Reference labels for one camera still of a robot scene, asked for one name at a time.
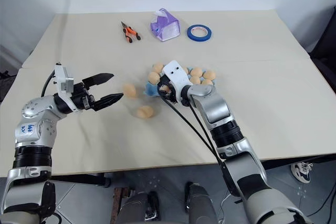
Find orange black pliers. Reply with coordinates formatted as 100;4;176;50
120;21;142;44

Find blue tape roll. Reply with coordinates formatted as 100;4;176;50
186;24;214;42

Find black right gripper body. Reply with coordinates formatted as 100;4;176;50
166;82;185;105

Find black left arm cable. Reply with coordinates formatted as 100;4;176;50
41;71;57;97

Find blue egg carton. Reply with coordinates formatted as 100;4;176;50
143;64;218;97

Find black table frame bar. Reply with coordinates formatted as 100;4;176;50
262;153;336;170
48;172;111;188

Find purple tissue pack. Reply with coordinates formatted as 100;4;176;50
149;8;181;42

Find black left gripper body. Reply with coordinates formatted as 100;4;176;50
69;81;97;112

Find white dark sneaker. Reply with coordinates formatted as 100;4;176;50
290;161;314;184

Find white floor cable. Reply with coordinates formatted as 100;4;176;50
217;192;244;224

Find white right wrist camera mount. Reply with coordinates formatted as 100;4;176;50
162;60;191;102

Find dark rounded robot leg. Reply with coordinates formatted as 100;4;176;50
184;181;219;224
122;191;159;224

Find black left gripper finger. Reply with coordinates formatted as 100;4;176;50
93;92;124;111
81;72;115;90

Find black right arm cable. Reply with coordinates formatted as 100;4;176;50
187;100;224;159
159;94;237;198

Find brown wooden post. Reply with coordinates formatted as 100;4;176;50
110;187;132;224

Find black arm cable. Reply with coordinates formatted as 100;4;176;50
187;100;224;159
159;94;237;198
41;71;57;97

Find black floor cable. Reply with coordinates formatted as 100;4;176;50
307;182;336;221

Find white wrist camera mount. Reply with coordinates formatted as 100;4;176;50
162;60;191;102
53;62;76;110

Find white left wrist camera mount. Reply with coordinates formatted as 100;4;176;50
53;62;76;110

